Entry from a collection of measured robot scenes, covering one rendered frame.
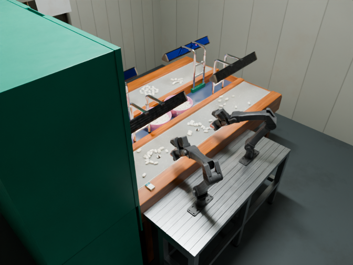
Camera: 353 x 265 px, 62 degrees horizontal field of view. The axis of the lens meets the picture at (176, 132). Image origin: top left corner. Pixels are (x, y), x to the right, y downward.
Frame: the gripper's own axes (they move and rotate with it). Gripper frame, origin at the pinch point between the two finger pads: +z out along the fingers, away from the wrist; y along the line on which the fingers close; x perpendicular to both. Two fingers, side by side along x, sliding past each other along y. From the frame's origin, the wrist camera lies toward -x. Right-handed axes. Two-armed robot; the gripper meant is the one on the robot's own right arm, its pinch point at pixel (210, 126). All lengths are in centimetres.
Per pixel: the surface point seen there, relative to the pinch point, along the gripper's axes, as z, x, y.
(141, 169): 18, 0, 60
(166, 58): 43, -65, -28
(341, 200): -18, 127, -87
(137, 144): 31, -14, 47
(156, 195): -1, 16, 68
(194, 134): 16.2, 1.4, 5.0
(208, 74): 54, -34, -78
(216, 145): -2.3, 14.2, 5.6
